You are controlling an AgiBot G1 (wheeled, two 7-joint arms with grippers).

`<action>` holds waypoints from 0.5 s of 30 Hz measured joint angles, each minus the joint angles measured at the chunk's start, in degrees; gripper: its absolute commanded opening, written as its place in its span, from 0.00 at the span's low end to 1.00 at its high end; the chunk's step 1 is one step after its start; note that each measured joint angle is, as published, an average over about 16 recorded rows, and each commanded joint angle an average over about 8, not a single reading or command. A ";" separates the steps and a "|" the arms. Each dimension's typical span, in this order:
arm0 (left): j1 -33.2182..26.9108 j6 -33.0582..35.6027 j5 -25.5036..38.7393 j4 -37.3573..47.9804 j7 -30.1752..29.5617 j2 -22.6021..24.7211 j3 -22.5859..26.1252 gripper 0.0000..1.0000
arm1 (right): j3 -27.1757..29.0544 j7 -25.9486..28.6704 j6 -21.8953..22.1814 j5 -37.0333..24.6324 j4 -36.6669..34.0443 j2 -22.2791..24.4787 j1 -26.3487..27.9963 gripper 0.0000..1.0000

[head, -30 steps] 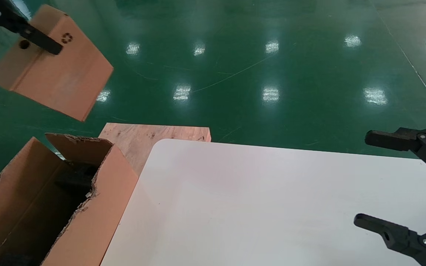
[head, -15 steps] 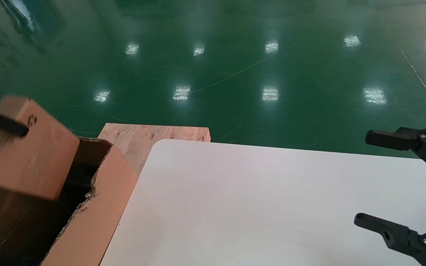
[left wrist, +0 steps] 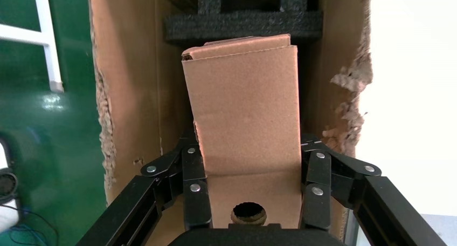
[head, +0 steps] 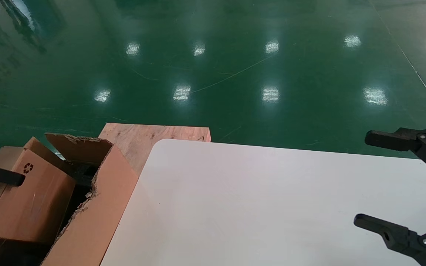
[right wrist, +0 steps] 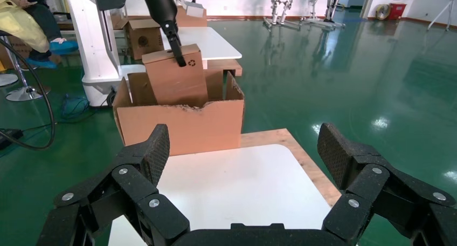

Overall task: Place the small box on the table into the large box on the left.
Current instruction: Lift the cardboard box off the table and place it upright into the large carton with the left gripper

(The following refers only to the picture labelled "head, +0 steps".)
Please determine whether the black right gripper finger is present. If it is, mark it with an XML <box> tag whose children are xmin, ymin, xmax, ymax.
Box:
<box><xmin>365</xmin><ymin>126</ymin><xmax>426</xmax><ymax>181</ymax></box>
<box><xmin>354</xmin><ymin>214</ymin><xmax>426</xmax><ymax>266</ymax></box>

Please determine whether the small cardboard box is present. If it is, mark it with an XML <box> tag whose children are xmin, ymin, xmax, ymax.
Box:
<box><xmin>0</xmin><ymin>146</ymin><xmax>77</xmax><ymax>245</ymax></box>

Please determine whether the large open cardboard box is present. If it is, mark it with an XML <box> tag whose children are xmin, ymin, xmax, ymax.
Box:
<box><xmin>0</xmin><ymin>133</ymin><xmax>139</xmax><ymax>266</ymax></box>

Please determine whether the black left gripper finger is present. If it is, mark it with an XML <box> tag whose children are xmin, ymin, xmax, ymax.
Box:
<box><xmin>0</xmin><ymin>162</ymin><xmax>26</xmax><ymax>187</ymax></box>

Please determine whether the wooden pallet board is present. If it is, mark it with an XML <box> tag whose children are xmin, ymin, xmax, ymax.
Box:
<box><xmin>98</xmin><ymin>123</ymin><xmax>212</xmax><ymax>176</ymax></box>

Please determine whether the black item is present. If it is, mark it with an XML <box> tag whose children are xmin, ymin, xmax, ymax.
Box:
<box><xmin>65</xmin><ymin>161</ymin><xmax>99</xmax><ymax>187</ymax></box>

